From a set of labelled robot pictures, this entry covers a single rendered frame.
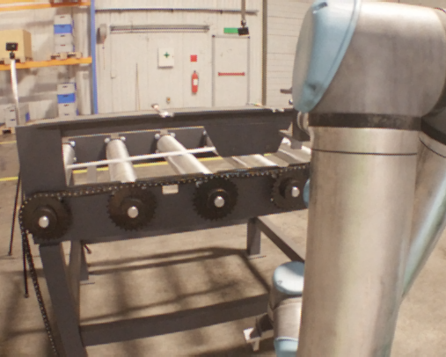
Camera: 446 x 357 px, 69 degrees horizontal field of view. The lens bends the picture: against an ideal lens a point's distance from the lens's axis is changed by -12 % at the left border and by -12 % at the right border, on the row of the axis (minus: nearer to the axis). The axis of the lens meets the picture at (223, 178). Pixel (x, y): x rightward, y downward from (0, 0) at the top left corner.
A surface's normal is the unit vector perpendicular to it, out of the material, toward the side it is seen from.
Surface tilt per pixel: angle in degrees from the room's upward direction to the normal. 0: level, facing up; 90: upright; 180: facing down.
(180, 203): 90
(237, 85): 90
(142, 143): 90
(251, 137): 90
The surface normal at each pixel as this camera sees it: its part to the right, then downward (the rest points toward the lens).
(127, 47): 0.33, 0.29
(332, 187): -0.78, 0.08
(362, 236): -0.25, 0.13
